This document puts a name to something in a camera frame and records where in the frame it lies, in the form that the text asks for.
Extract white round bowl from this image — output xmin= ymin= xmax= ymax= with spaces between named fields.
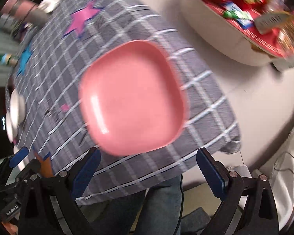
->
xmin=10 ymin=89 xmax=26 ymax=128

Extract pink square plate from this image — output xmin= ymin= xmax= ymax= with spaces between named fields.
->
xmin=79 ymin=40 xmax=189 ymax=156

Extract white bowl top left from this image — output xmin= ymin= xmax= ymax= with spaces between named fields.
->
xmin=6 ymin=111 xmax=18 ymax=143

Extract grey checked star tablecloth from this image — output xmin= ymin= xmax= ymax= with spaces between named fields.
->
xmin=13 ymin=0 xmax=240 ymax=205

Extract person's dark trouser legs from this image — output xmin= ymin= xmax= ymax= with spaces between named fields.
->
xmin=91 ymin=175 xmax=184 ymax=234

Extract teal striped curtain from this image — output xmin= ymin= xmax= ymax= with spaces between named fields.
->
xmin=0 ymin=24 xmax=23 ymax=89

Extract pink grey thermos bottle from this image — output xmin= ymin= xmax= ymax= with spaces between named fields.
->
xmin=0 ymin=0 xmax=48 ymax=28

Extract black cable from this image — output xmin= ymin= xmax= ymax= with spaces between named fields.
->
xmin=173 ymin=175 xmax=185 ymax=235

